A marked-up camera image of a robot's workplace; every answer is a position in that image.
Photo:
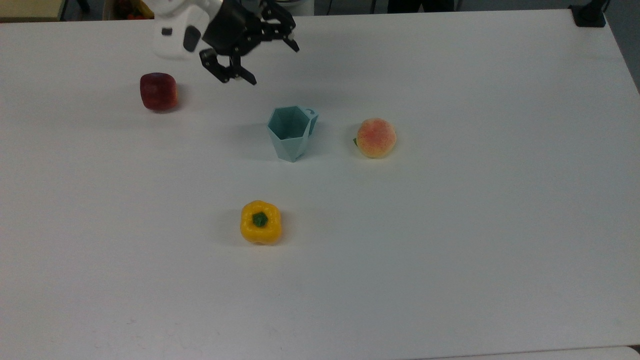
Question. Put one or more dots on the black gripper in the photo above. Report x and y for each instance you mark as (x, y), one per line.
(232, 27)

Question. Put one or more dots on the light blue faceted mug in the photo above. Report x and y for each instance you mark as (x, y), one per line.
(290, 147)

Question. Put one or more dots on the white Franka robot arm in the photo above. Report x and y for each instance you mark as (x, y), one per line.
(172, 30)

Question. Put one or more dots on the red toy apple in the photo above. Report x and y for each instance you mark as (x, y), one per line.
(159, 92)

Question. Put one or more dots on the box of toy fruit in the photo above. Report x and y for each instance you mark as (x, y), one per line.
(130, 9)

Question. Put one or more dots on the toy peach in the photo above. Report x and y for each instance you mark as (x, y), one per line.
(376, 139)

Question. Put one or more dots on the black bulky object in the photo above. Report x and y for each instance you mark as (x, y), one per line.
(420, 5)

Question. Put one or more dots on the yellow toy bell pepper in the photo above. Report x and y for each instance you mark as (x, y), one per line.
(261, 230)

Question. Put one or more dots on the wooden board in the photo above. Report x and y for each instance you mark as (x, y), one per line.
(30, 9)

